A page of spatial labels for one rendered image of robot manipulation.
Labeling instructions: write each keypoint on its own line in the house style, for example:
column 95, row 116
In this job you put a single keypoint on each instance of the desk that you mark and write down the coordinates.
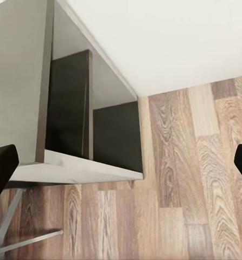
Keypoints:
column 71, row 115

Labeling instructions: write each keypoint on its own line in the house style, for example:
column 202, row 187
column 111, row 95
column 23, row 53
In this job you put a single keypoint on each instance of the swivel chair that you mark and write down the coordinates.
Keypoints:
column 6, row 222

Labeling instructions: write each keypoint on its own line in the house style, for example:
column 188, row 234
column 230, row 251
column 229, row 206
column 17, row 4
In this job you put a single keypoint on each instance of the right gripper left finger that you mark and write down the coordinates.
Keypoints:
column 9, row 162

